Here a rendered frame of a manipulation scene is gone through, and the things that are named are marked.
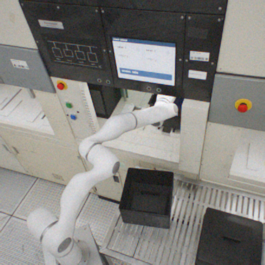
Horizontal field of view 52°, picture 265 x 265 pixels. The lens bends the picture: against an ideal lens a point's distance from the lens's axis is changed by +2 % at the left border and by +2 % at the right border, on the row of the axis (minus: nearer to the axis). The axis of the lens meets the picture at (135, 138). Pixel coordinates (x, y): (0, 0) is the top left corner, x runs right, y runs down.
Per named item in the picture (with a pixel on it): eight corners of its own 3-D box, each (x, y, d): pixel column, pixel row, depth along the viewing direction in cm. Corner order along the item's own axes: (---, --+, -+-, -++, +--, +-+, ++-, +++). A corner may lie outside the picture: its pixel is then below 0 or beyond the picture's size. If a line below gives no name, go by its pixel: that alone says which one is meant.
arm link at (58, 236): (44, 235, 129) (65, 258, 121) (25, 235, 118) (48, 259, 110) (104, 146, 133) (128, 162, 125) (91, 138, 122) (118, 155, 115)
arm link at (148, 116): (144, 106, 123) (177, 99, 146) (119, 115, 133) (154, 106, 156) (149, 125, 123) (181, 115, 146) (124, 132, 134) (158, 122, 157)
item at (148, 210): (131, 181, 176) (128, 167, 163) (173, 186, 171) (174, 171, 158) (122, 222, 159) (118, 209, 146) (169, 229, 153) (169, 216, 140)
